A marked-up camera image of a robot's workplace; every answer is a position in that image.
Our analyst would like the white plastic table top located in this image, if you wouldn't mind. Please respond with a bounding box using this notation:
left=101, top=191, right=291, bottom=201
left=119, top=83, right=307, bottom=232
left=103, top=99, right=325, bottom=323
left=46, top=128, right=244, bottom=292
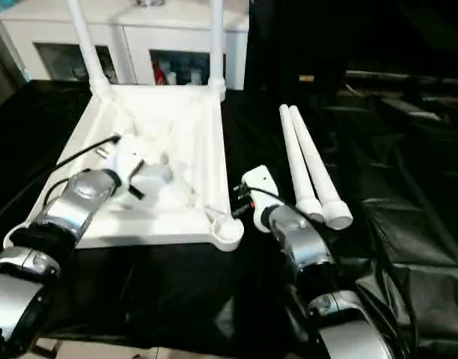
left=25, top=83, right=245, bottom=253

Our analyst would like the white plastic table leg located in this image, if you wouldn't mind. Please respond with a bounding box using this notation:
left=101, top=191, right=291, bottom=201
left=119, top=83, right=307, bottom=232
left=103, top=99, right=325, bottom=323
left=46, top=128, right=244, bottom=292
left=65, top=0, right=115, bottom=99
left=208, top=0, right=228, bottom=99
left=287, top=105, right=354, bottom=230
left=278, top=103, right=326, bottom=222

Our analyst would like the black mat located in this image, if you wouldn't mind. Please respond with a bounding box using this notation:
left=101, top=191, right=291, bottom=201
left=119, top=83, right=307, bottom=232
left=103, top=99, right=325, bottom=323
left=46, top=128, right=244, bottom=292
left=0, top=76, right=458, bottom=359

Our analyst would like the white cabinet with glass doors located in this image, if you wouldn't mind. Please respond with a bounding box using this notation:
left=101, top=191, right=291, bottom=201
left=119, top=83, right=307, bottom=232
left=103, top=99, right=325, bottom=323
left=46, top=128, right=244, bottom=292
left=0, top=0, right=251, bottom=91

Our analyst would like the grey curtain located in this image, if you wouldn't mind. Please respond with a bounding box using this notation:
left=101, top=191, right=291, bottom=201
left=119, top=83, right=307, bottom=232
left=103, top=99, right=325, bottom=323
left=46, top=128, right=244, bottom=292
left=0, top=14, right=28, bottom=106

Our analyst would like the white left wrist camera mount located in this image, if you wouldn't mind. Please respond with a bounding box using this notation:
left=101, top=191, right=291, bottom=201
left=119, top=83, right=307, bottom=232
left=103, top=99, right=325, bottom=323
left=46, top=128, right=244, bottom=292
left=101, top=133, right=155, bottom=180

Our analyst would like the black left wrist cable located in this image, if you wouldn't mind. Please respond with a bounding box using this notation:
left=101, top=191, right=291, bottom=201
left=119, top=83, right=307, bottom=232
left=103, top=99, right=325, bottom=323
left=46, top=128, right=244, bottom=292
left=37, top=133, right=122, bottom=211

